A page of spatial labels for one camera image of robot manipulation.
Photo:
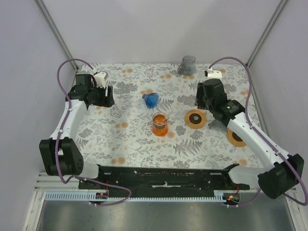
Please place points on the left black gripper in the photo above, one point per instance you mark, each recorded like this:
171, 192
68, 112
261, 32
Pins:
106, 101

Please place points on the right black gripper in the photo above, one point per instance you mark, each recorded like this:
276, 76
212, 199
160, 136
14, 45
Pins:
199, 93

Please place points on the wooden ring dripper stand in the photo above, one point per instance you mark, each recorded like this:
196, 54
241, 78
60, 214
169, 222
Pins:
195, 119

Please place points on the blue glass dripper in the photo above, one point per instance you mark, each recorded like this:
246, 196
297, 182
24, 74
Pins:
151, 100

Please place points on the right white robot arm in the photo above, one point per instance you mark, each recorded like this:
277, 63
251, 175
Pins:
281, 171

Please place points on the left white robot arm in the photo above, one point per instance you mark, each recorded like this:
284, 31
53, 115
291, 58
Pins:
59, 153

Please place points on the grey glass dripper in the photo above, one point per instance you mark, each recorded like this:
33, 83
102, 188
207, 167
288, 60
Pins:
217, 125

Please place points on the grey glass carafe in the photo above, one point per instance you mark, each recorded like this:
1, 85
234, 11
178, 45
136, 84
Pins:
187, 66

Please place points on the orange glass carafe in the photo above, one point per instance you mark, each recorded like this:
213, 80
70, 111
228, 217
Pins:
160, 126

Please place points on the floral tablecloth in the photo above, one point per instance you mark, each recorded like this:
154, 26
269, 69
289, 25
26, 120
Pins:
122, 134

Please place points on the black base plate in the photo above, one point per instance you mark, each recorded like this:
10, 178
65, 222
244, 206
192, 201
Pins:
162, 182

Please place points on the aluminium frame rail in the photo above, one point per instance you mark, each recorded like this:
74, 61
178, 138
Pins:
54, 183

